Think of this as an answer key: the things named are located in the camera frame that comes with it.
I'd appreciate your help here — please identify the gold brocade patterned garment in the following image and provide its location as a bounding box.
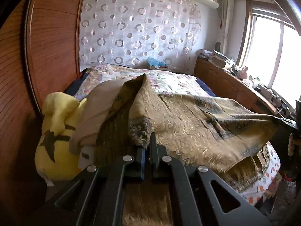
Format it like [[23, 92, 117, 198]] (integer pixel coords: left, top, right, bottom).
[[94, 73, 282, 226]]

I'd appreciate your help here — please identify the person's right hand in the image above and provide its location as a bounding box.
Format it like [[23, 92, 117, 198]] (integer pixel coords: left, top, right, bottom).
[[288, 133, 301, 157]]

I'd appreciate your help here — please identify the yellow plush toy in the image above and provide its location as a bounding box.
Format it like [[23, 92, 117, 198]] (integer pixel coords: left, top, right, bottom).
[[35, 92, 87, 187]]

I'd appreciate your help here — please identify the orange-fruit print white sheet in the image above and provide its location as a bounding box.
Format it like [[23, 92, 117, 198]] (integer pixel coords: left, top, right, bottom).
[[239, 142, 282, 206]]

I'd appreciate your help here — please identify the pink bottle on cabinet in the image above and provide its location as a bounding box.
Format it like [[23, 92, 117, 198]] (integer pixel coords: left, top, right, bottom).
[[239, 66, 249, 80]]

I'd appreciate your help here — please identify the wooden sideboard cabinet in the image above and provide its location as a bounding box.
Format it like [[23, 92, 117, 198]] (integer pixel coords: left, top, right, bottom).
[[193, 58, 279, 116]]

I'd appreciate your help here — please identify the bright window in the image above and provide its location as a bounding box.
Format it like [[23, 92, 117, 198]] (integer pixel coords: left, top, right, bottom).
[[238, 1, 300, 109]]

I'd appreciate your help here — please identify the beige garment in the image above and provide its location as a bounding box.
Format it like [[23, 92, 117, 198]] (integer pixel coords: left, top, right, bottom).
[[69, 78, 130, 155]]

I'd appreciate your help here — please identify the navy blue blanket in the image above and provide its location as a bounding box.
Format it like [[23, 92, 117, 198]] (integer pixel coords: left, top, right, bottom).
[[196, 78, 216, 97]]

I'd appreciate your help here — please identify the pile of books and papers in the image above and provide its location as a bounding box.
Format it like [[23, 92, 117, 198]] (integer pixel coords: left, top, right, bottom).
[[199, 49, 235, 69]]

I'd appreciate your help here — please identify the floral quilt bed cover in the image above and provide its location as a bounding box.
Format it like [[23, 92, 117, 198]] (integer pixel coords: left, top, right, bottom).
[[72, 64, 211, 102]]

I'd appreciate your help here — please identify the blue tissue box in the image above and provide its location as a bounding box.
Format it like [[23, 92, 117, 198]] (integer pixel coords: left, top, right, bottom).
[[147, 57, 168, 70]]

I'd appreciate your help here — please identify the sheer circle-pattern curtain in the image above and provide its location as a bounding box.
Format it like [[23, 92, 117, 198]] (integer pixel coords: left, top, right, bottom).
[[80, 0, 201, 72]]

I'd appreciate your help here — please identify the red-brown wooden wardrobe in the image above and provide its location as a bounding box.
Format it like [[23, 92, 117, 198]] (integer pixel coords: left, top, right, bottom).
[[1, 0, 83, 225]]

